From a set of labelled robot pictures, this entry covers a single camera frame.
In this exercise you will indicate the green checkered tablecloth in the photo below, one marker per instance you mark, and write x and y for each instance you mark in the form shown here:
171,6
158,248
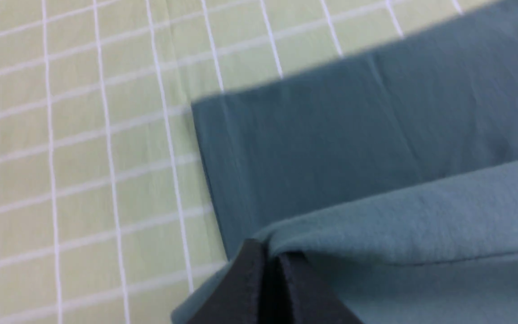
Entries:
104,214

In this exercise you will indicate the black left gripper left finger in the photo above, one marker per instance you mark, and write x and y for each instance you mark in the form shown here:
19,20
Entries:
237,298

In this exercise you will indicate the green long-sleeve shirt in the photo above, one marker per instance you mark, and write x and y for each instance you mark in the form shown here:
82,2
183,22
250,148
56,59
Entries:
394,171

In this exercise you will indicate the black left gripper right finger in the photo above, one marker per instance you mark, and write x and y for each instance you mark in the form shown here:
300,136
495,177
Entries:
306,298

